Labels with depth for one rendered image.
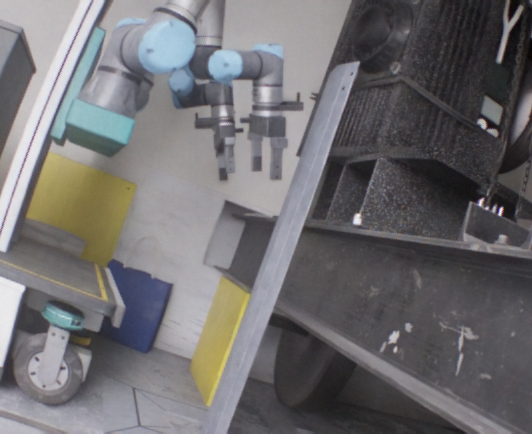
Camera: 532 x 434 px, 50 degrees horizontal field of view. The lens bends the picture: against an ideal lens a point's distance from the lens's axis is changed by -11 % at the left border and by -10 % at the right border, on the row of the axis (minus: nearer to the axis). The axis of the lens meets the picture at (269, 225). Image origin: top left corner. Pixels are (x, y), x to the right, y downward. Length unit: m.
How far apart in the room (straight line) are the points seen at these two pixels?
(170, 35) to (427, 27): 0.76
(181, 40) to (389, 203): 0.65
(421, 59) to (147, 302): 1.43
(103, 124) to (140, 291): 1.21
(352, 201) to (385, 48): 0.45
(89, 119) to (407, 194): 0.79
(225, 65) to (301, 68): 1.46
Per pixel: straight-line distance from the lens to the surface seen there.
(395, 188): 1.56
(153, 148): 2.65
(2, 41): 1.49
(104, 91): 1.41
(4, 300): 1.40
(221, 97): 1.99
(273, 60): 1.53
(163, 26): 1.31
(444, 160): 1.43
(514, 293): 0.93
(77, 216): 2.62
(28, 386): 1.53
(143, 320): 2.49
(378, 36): 1.76
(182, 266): 2.67
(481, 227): 1.03
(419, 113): 1.71
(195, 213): 2.66
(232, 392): 1.53
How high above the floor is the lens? 0.54
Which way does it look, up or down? 2 degrees up
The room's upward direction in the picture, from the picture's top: 20 degrees clockwise
